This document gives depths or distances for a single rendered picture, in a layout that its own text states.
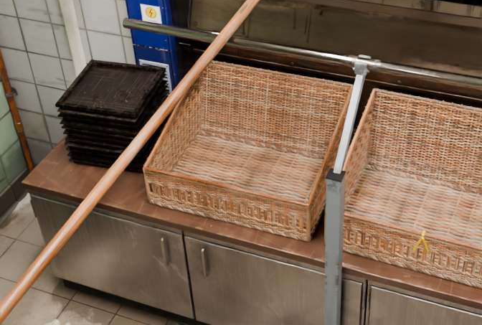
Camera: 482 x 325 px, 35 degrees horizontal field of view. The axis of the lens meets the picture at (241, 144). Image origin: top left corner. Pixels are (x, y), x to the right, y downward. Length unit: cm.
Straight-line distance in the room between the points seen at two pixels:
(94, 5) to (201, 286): 106
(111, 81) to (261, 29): 54
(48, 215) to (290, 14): 109
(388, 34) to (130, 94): 86
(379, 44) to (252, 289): 87
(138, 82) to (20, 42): 69
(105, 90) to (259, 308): 89
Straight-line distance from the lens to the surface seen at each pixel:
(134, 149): 193
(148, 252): 265
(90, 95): 264
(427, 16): 238
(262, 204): 233
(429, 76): 203
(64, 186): 268
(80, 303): 308
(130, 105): 256
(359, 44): 248
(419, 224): 244
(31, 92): 331
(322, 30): 250
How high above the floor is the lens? 227
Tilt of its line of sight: 38 degrees down
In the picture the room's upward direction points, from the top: 4 degrees counter-clockwise
